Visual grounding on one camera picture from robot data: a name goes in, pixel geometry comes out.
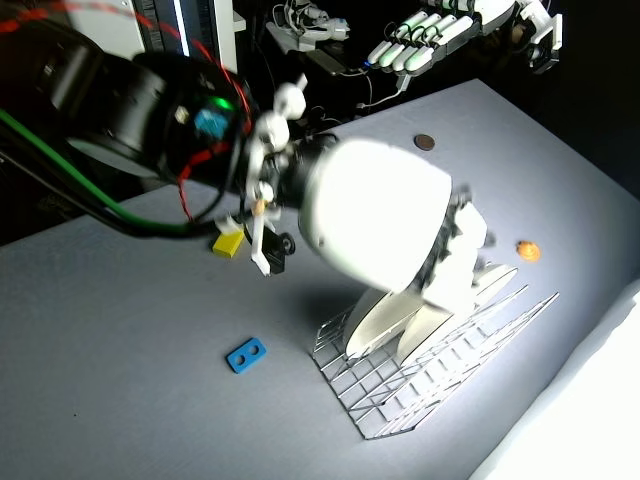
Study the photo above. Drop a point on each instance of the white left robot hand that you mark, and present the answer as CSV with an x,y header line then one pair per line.
x,y
450,30

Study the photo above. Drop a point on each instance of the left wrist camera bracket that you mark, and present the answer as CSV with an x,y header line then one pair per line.
x,y
547,30

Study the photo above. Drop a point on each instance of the brown round disc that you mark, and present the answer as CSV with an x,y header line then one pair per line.
x,y
424,142

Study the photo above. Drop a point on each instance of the yellow rectangular block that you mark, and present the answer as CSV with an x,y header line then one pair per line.
x,y
227,245

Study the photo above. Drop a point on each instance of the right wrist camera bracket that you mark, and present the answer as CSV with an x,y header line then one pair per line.
x,y
272,130

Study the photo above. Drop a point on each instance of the blue block with two holes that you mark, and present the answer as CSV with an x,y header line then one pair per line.
x,y
246,356

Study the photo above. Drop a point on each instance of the grey white gadget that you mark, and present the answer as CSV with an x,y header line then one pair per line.
x,y
310,22

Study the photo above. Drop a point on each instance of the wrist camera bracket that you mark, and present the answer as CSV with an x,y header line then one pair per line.
x,y
272,130
547,30

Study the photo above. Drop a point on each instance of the orange swirl cookie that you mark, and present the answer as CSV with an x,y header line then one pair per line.
x,y
529,251

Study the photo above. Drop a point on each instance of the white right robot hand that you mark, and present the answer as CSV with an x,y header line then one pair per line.
x,y
375,215

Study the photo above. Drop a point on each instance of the flat grey device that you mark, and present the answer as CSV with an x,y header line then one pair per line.
x,y
327,61

